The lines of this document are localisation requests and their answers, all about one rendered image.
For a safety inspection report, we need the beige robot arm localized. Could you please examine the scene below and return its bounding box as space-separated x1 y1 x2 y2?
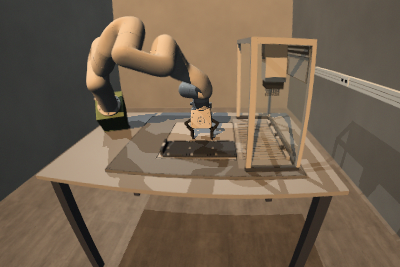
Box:
86 16 212 116

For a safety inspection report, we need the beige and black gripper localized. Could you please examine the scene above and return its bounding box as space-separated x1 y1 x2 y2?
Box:
184 106 219 139

